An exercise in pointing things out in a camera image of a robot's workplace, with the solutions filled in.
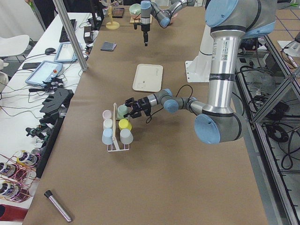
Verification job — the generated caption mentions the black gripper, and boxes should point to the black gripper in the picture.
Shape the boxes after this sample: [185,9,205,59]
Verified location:
[134,19,150,46]
[123,97,150,118]

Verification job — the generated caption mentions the mint green cup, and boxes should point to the mint green cup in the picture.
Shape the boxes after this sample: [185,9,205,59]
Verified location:
[117,105,128,120]

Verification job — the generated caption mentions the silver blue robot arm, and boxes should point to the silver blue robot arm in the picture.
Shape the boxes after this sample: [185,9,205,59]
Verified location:
[125,0,277,144]
[123,0,195,118]

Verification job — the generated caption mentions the yellow green cup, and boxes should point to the yellow green cup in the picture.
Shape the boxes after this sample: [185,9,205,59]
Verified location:
[118,119,132,131]

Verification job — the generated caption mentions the pink cup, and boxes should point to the pink cup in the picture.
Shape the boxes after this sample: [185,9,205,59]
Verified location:
[102,110,113,120]

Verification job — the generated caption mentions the white cup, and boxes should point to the white cup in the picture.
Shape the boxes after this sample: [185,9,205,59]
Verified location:
[103,118,113,130]

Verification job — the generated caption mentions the grey blue cup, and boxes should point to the grey blue cup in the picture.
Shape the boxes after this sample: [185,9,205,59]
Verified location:
[120,128,134,144]

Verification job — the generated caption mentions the beige plastic tray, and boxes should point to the beige plastic tray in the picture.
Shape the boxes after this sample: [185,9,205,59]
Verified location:
[132,64,163,92]

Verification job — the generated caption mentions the white cup rack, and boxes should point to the white cup rack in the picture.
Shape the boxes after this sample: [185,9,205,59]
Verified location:
[107,103,130,152]

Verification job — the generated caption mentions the light blue cup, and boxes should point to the light blue cup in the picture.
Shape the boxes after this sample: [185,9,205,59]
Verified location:
[102,128,113,145]

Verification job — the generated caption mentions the bamboo cutting board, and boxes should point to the bamboo cutting board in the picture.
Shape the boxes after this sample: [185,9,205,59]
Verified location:
[129,15,153,24]

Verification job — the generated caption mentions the stacked green bowls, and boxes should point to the stacked green bowls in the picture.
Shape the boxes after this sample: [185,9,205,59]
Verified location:
[129,3,141,19]

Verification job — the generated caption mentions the wooden mug tree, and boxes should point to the wooden mug tree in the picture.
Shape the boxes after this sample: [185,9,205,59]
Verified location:
[99,0,120,30]

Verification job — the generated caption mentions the grey folded cloth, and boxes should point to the grey folded cloth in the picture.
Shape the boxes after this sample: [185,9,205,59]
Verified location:
[100,41,117,52]

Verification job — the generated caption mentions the black slotted stand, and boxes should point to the black slotted stand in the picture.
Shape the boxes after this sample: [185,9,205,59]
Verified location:
[39,88,74,125]

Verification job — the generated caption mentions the black keyboard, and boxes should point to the black keyboard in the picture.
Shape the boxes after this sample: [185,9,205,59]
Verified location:
[59,19,77,43]

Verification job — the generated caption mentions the teach pendant far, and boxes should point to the teach pendant far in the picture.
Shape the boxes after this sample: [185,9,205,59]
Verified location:
[54,43,77,63]

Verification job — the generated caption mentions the teach pendant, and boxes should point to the teach pendant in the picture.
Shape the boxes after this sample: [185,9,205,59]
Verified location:
[25,60,63,86]
[54,43,77,63]

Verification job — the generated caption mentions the teach pendant near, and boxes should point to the teach pendant near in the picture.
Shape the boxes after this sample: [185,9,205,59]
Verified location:
[25,60,63,86]

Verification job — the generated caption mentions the black computer mouse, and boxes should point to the black computer mouse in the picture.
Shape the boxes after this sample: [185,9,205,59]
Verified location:
[45,47,56,55]

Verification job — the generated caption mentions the black smartphone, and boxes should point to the black smartphone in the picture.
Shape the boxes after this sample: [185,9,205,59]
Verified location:
[22,62,41,69]

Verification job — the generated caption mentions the steel tube black cap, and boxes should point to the steel tube black cap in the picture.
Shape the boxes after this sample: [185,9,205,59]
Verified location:
[44,190,73,223]

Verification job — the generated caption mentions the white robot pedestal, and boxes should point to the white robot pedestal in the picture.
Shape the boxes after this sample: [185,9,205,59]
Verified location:
[185,25,214,83]

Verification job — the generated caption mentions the aluminium frame post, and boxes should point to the aluminium frame post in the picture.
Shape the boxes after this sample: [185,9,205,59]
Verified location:
[53,0,87,72]

